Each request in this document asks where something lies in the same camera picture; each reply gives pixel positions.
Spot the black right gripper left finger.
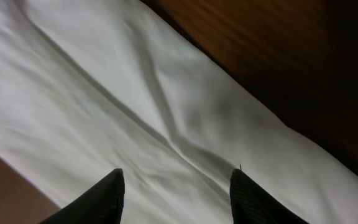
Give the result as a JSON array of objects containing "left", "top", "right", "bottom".
[{"left": 41, "top": 169, "right": 125, "bottom": 224}]

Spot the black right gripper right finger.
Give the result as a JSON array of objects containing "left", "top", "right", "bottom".
[{"left": 229, "top": 169, "right": 307, "bottom": 224}]

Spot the white t-shirt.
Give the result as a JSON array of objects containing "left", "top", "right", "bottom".
[{"left": 0, "top": 1, "right": 358, "bottom": 223}]

